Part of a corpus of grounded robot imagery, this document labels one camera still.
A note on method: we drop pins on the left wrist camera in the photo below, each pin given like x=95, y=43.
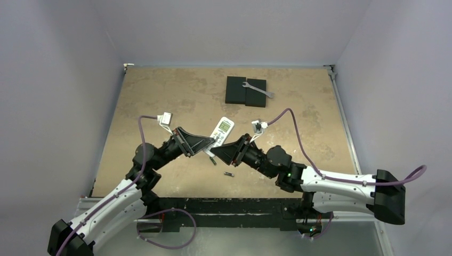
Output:
x=164, y=121

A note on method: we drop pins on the aluminium frame rail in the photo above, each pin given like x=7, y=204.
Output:
x=381, y=239

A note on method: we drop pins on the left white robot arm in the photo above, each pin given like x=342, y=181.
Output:
x=133, y=196

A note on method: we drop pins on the black foam block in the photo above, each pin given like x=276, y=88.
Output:
x=253, y=97
x=235, y=92

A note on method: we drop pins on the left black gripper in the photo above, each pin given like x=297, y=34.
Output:
x=195, y=142

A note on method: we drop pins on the left black foam block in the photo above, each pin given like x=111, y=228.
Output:
x=235, y=92

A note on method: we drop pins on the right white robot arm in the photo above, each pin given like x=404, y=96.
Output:
x=380, y=195

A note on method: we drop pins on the silver wrench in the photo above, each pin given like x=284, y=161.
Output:
x=268, y=94

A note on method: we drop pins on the green black battery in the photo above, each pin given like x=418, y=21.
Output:
x=213, y=161

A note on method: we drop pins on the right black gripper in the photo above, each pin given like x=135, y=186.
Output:
x=241, y=150

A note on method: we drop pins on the right black foam block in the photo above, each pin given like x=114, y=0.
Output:
x=253, y=97

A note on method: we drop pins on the white remote control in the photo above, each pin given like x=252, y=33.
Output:
x=220, y=134

